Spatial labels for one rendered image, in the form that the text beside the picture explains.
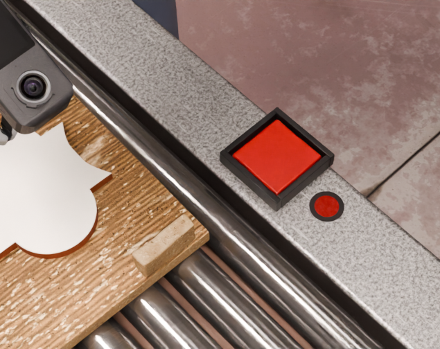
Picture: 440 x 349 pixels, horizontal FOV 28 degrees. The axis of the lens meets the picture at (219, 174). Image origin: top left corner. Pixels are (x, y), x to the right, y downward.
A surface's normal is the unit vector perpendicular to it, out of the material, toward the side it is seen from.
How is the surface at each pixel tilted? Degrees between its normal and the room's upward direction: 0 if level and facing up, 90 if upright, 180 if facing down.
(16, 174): 0
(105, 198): 0
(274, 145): 0
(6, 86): 27
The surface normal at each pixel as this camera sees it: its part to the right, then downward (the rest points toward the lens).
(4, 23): 0.29, -0.18
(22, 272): -0.02, -0.52
